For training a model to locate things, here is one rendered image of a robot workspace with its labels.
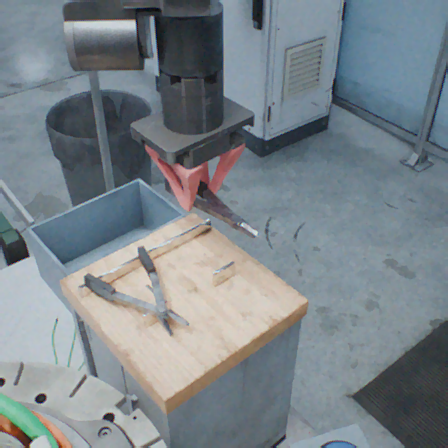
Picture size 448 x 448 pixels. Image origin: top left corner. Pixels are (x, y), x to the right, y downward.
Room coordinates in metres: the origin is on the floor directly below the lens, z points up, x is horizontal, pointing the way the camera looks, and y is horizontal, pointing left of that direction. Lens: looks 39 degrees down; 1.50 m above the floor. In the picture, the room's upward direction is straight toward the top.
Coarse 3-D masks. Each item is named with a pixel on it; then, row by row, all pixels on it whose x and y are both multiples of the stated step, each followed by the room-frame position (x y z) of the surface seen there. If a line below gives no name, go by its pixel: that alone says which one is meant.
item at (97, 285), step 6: (84, 276) 0.40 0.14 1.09; (90, 276) 0.40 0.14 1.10; (90, 282) 0.40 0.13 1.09; (96, 282) 0.40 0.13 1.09; (102, 282) 0.40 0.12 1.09; (90, 288) 0.40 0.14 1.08; (96, 288) 0.39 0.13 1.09; (102, 288) 0.39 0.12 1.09; (108, 288) 0.39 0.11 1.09; (114, 288) 0.39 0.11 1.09; (102, 294) 0.39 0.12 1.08; (108, 294) 0.38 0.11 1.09
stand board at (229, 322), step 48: (144, 240) 0.50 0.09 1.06; (192, 240) 0.50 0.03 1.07; (144, 288) 0.42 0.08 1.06; (192, 288) 0.42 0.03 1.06; (240, 288) 0.42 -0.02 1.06; (288, 288) 0.42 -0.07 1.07; (144, 336) 0.35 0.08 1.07; (192, 336) 0.35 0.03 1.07; (240, 336) 0.35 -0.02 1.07; (144, 384) 0.30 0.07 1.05; (192, 384) 0.30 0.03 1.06
